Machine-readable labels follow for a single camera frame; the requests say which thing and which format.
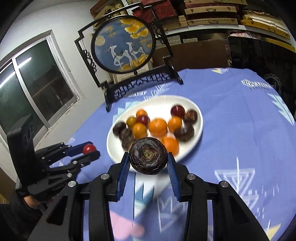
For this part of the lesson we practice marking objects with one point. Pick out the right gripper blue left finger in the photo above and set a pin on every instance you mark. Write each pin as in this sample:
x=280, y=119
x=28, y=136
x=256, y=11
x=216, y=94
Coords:
x=124, y=168

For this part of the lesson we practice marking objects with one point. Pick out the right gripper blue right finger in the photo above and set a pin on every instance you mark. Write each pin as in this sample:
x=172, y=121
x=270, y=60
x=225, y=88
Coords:
x=174, y=176

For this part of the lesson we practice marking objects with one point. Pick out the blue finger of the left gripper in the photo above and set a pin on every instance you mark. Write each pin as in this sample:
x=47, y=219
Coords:
x=72, y=151
x=85, y=160

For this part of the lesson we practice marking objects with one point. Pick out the small red cherry tomato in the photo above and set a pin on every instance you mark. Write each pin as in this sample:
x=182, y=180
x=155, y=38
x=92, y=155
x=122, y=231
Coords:
x=88, y=148

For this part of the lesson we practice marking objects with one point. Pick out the large orange front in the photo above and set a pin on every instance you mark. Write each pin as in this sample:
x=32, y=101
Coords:
x=171, y=145

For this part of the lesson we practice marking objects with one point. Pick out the large orange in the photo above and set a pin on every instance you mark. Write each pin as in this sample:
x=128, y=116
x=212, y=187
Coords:
x=171, y=145
x=158, y=127

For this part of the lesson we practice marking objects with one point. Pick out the dark mangosteen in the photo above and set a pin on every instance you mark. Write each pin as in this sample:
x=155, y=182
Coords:
x=127, y=138
x=148, y=156
x=118, y=128
x=190, y=117
x=184, y=133

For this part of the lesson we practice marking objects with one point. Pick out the small orange top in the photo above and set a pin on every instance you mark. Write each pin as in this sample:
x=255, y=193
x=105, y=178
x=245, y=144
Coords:
x=174, y=123

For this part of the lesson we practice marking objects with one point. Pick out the small orange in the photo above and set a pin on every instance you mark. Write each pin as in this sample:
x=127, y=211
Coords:
x=141, y=112
x=174, y=123

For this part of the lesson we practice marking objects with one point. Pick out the small orange kumquat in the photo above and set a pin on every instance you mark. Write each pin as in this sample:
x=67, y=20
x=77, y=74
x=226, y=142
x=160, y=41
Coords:
x=139, y=130

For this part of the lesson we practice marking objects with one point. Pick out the small yellow orange fruit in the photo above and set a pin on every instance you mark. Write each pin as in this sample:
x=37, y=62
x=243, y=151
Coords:
x=131, y=121

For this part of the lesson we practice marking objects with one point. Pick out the dark red plum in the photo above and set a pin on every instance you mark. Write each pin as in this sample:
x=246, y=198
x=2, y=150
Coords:
x=178, y=110
x=143, y=119

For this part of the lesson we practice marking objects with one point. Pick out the dark mangosteen front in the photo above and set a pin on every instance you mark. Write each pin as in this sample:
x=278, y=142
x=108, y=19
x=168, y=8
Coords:
x=118, y=128

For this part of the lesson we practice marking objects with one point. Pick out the person's left hand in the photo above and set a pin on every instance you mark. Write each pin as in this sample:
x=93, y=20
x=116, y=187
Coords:
x=34, y=203

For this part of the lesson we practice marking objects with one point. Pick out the white round plate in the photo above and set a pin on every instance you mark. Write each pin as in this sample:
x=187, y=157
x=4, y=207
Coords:
x=156, y=107

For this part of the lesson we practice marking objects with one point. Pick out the blue patterned tablecloth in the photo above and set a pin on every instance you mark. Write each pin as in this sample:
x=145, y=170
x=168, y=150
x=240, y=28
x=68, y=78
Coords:
x=248, y=140

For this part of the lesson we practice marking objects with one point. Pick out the round embroidered deer screen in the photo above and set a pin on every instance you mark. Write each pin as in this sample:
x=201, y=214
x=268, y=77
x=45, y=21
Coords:
x=115, y=46

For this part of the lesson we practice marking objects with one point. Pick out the black cabinet behind table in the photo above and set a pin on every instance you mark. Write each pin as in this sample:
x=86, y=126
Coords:
x=266, y=59

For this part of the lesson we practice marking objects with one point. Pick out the white metal storage shelf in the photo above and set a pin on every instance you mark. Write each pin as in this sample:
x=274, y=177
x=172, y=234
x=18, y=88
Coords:
x=178, y=16

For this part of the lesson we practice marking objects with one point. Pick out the window with white frame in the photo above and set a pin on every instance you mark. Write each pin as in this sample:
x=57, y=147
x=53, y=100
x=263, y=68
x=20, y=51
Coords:
x=36, y=80

